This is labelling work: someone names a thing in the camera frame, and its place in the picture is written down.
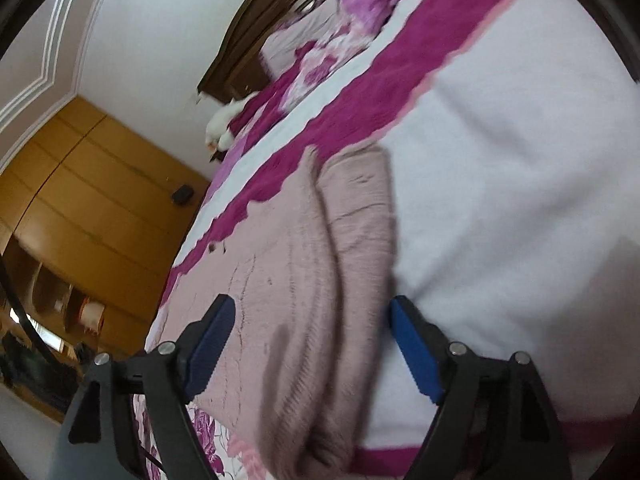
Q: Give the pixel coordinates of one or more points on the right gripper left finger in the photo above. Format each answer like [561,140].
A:
[98,439]

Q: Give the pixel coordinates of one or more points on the floral pink bedspread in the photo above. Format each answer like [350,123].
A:
[513,133]

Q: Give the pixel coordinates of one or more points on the lilac pillow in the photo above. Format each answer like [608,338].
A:
[278,53]

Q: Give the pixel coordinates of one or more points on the white plush toy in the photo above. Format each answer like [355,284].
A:
[218,135]

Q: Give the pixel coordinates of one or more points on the small black bag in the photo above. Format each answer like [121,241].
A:
[183,195]

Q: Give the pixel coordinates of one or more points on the pink knitted cardigan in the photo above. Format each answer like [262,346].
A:
[308,271]

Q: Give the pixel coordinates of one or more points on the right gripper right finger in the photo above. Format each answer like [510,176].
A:
[494,418]

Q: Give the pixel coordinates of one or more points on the dark wooden headboard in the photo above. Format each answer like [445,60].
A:
[237,71]

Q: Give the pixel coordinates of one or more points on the wooden wardrobe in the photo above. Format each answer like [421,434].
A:
[89,231]

